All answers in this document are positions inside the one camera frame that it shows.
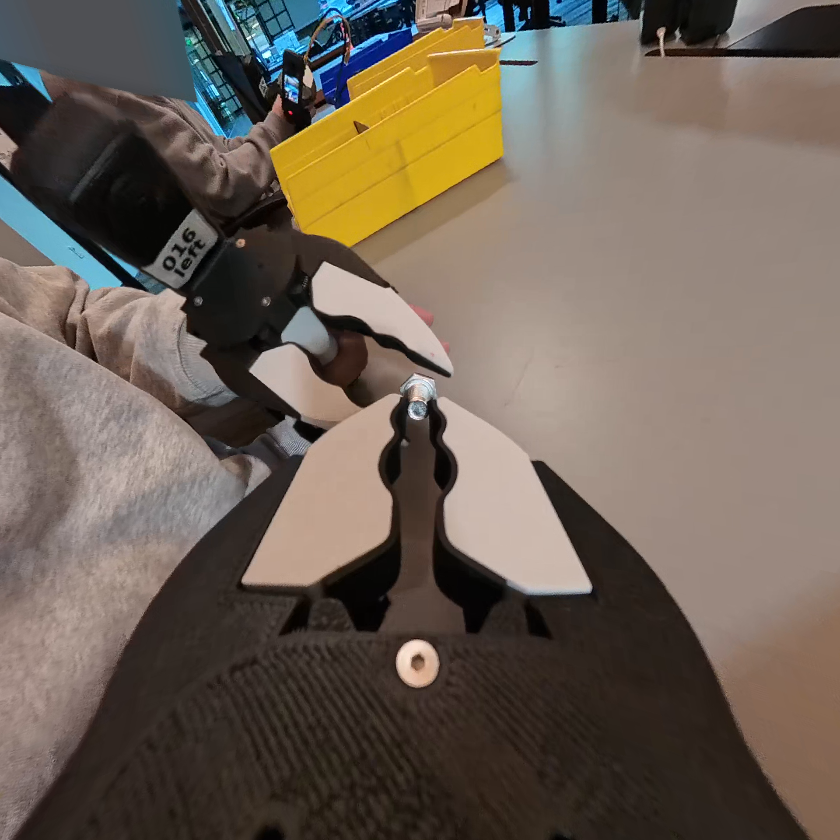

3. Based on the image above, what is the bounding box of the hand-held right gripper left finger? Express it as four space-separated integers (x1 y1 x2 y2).
241 394 403 587

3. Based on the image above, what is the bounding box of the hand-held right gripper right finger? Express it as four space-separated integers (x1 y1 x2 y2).
430 397 593 597

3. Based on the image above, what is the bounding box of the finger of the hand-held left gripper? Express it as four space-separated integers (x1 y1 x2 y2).
249 344 366 424
308 261 455 379

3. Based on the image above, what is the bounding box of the steel bolt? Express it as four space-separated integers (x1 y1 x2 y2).
402 373 437 422

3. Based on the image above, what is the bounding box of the yellow plastic bin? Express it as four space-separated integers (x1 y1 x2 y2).
270 62 505 249
346 18 488 99

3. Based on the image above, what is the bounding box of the person's left forearm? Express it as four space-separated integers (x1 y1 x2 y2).
79 285 231 408

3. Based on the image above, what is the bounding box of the another person's forearm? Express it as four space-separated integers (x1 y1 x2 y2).
39 72 290 217

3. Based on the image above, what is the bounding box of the grey desk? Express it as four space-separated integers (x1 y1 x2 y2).
289 7 840 840

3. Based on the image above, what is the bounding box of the person's left hand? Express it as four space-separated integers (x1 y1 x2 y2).
323 331 370 396

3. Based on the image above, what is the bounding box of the person's striped shirt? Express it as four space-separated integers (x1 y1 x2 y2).
269 420 312 457

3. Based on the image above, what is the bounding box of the blue plastic bin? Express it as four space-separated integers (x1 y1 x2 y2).
335 29 414 106

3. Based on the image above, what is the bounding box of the orange cable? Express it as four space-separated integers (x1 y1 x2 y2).
305 10 353 64

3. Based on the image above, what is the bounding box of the black desk cable cover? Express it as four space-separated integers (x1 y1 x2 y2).
646 26 840 59

